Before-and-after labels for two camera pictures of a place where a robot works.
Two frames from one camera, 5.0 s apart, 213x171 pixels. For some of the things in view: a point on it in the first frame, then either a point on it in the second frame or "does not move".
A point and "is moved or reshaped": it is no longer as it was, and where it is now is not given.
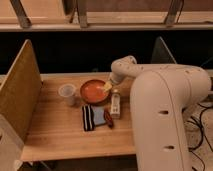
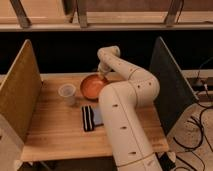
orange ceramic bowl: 92,91 is moved or reshaped
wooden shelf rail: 106,15 does not move
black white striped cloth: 88,118 does not move
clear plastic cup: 67,91 does not move
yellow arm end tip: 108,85 to 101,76
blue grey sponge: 98,114 does not move
